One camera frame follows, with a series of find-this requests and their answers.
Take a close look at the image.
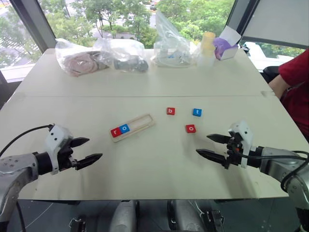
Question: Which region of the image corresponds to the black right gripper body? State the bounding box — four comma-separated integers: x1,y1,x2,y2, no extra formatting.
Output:
224,132,244,170

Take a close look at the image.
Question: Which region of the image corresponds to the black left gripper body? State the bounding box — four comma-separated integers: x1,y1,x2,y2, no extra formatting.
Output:
56,137,79,172

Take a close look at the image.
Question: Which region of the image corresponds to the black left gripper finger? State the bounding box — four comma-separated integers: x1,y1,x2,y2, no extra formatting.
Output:
70,137,91,149
74,153,104,171

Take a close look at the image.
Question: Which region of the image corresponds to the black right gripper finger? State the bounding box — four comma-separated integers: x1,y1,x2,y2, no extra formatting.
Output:
195,148,229,167
206,134,234,145

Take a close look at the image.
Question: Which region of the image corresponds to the wooden letter tray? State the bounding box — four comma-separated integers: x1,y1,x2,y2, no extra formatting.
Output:
110,113,156,144

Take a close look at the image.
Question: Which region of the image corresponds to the grey rounded robot leg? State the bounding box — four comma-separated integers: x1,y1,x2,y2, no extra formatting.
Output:
172,200,206,232
110,200,137,232

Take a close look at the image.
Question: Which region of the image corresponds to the plastic bag with pink items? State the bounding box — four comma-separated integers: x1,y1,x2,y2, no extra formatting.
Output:
55,38,114,78

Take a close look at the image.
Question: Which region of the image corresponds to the black chair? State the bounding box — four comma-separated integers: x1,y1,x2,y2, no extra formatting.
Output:
262,65,282,84

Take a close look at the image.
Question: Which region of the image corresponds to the person in red shirt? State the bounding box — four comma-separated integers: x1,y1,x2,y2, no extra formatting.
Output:
267,47,309,144

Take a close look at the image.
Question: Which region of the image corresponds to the purple and white box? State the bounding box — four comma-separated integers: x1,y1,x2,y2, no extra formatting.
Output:
212,25,242,61

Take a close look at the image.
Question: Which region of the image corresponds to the plastic bag with grey object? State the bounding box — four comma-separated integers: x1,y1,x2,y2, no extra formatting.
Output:
94,37,149,73

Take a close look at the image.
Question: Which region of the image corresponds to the bagged yellow cup stack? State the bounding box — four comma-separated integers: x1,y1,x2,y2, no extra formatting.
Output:
196,31,216,67

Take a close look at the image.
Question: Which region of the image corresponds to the grey roller blind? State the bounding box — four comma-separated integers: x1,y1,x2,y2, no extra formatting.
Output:
241,0,309,47

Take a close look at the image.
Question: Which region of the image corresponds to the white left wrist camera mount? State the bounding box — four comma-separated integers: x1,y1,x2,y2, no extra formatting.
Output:
45,124,73,176

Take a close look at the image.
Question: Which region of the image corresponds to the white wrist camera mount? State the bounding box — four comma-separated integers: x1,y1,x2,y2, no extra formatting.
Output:
45,124,73,176
227,120,254,169

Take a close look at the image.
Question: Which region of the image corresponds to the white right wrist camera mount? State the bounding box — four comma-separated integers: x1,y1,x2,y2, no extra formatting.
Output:
227,120,254,169

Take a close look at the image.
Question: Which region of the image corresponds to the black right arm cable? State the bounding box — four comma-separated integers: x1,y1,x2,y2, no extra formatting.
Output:
243,150,309,192

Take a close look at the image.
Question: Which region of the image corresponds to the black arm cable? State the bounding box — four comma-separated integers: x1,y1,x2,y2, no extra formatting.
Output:
243,150,309,192
0,124,54,232

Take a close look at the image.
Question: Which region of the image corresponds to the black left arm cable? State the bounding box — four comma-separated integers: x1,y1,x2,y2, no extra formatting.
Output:
0,124,54,232

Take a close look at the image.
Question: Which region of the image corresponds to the plastic bag with white cables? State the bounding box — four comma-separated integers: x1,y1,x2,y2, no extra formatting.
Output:
150,11,197,69

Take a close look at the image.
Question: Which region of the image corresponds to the dark window frame pillar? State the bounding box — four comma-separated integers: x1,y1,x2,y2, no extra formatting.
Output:
9,0,57,53

